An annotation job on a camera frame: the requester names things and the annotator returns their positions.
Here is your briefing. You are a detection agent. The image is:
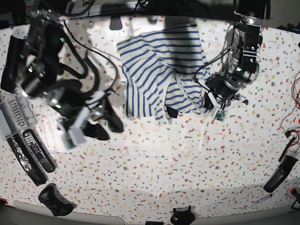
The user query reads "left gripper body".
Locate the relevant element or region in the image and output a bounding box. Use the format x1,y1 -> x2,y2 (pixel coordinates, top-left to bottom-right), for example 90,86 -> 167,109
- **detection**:
198,79 -> 248,122

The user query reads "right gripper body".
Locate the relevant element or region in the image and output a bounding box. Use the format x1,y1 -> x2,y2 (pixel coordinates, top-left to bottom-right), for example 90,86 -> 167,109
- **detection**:
58,90 -> 105,150

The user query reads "blue white striped t-shirt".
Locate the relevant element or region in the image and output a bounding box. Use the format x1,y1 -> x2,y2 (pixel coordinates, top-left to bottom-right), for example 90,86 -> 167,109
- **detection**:
117,22 -> 210,123

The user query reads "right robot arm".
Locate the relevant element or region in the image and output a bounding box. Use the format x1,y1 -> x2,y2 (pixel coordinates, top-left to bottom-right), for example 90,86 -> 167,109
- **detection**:
17,9 -> 124,148

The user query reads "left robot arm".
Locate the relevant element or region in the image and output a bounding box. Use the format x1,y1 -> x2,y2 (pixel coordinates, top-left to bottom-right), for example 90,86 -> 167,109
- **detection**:
194,0 -> 270,122

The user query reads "black tv remote control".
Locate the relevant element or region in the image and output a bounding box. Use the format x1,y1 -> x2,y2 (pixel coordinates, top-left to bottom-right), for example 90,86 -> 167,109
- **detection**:
22,129 -> 55,173

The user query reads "black shiny foil pouch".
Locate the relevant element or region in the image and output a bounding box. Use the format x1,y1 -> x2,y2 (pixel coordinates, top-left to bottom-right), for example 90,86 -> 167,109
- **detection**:
7,134 -> 47,186

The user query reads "black game controller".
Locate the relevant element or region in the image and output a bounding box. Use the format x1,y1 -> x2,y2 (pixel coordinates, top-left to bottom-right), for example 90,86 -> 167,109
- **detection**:
38,184 -> 75,217

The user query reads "clear screwdriver bit case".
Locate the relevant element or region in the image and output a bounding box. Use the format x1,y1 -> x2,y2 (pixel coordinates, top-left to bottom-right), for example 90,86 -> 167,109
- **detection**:
0,94 -> 37,140

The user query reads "red black wire bundle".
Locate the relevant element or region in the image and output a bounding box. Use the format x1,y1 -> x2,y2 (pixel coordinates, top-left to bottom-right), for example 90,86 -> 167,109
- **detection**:
280,71 -> 300,141

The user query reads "black handle grip right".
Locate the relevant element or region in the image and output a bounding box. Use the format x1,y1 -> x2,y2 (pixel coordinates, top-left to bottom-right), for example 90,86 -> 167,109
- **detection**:
263,156 -> 298,193

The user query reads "red handled screwdriver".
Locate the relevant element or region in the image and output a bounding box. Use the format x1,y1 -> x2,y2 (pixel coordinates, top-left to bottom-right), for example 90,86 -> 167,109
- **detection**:
244,194 -> 273,209

